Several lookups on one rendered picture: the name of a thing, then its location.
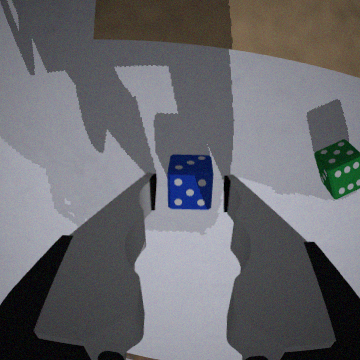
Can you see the tan mat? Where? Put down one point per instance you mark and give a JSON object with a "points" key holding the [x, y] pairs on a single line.
{"points": [[323, 33]]}

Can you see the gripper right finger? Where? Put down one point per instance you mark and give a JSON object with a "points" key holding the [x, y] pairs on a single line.
{"points": [[289, 301]]}

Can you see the green die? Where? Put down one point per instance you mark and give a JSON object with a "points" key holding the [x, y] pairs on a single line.
{"points": [[339, 168]]}

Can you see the blue die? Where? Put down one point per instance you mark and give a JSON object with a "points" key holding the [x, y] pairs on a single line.
{"points": [[190, 182]]}

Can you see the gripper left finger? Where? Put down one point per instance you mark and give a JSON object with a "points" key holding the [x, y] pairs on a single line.
{"points": [[83, 296]]}

